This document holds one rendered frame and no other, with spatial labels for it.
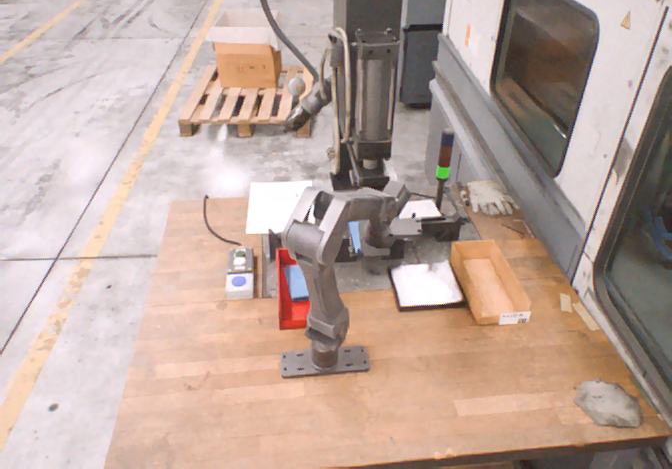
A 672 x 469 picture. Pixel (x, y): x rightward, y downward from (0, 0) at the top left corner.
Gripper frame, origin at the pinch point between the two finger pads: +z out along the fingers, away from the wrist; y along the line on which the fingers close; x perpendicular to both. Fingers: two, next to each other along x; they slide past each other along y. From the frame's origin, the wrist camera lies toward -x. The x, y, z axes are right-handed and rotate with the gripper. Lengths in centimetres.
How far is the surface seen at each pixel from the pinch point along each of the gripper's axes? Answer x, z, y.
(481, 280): -30.5, 5.4, -8.7
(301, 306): 18.5, 4.5, -12.7
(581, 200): -64, 3, 13
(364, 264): -0.5, 12.1, 0.2
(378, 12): -2, -39, 43
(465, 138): -70, 83, 85
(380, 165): -4.1, -9.1, 19.9
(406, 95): -93, 228, 221
